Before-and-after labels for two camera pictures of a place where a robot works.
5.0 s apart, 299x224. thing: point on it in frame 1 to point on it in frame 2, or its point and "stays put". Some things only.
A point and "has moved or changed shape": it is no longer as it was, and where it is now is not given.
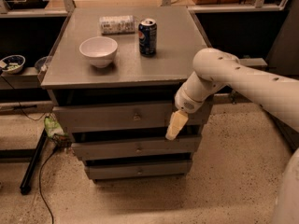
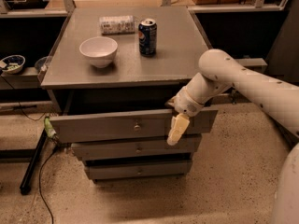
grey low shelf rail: [252, 63] stays put
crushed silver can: [117, 24] stays put
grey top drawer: [131, 118] has moved or changed shape
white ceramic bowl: [100, 50] stays put
